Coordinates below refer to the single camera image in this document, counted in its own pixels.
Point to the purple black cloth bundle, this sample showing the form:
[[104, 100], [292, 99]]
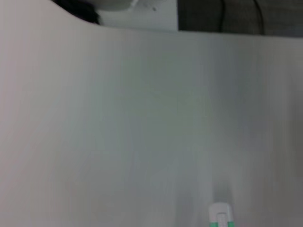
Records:
[[78, 9]]

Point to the white robot base platform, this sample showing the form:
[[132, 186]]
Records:
[[151, 20]]

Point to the mint green pen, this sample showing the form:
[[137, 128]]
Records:
[[221, 216]]

